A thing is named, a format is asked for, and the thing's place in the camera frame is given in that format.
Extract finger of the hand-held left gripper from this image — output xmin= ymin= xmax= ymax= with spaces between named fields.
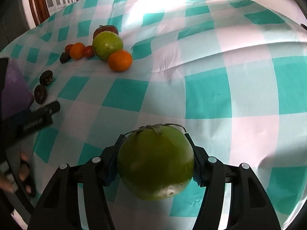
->
xmin=26 ymin=101 xmax=60 ymax=116
xmin=2 ymin=112 xmax=54 ymax=140

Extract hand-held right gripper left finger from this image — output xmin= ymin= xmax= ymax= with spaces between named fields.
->
xmin=28 ymin=134 xmax=125 ymax=230

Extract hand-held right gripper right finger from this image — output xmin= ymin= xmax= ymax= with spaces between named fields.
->
xmin=183 ymin=133 xmax=281 ymax=230

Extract large green tomato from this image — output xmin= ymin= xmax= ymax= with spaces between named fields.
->
xmin=117 ymin=124 xmax=195 ymax=201

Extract person's left hand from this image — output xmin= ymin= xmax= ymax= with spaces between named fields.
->
xmin=19 ymin=152 xmax=32 ymax=195

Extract small orange tangerine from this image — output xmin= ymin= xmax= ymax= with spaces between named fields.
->
xmin=70 ymin=42 xmax=86 ymax=60

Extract green apple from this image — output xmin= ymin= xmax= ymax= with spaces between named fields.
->
xmin=92 ymin=32 xmax=124 ymax=61

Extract large orange tangerine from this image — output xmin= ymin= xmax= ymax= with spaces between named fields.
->
xmin=108 ymin=49 xmax=133 ymax=72

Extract red apple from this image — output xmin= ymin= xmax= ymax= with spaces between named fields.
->
xmin=93 ymin=25 xmax=119 ymax=40

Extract teal white checked tablecloth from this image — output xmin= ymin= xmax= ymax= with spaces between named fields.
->
xmin=0 ymin=0 xmax=307 ymax=230

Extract wooden chair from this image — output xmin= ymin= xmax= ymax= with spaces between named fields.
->
xmin=27 ymin=0 xmax=51 ymax=27

